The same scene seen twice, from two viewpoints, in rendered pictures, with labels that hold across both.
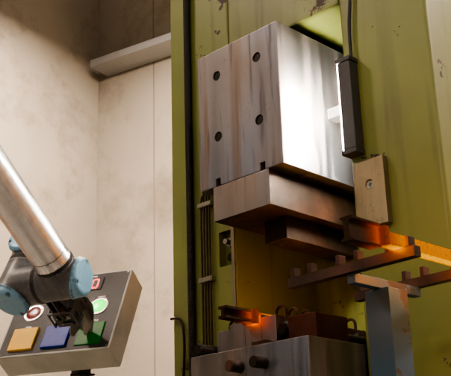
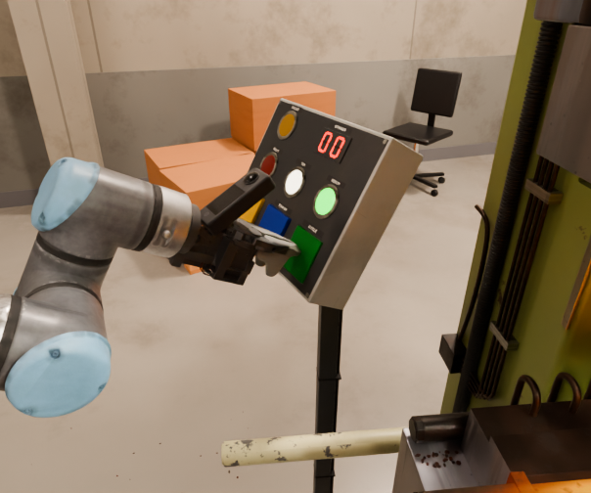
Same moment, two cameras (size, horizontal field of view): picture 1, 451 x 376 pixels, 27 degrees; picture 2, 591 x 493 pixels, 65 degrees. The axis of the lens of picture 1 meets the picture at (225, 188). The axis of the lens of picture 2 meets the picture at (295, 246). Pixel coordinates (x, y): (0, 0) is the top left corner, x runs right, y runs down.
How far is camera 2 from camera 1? 2.11 m
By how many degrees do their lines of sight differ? 62
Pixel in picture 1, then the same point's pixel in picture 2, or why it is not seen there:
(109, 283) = (352, 157)
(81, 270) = (38, 384)
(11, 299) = not seen: hidden behind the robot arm
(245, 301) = not seen: outside the picture
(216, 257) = not seen: hidden behind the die
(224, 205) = (578, 120)
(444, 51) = not seen: outside the picture
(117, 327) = (335, 262)
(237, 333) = (497, 472)
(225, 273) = (582, 204)
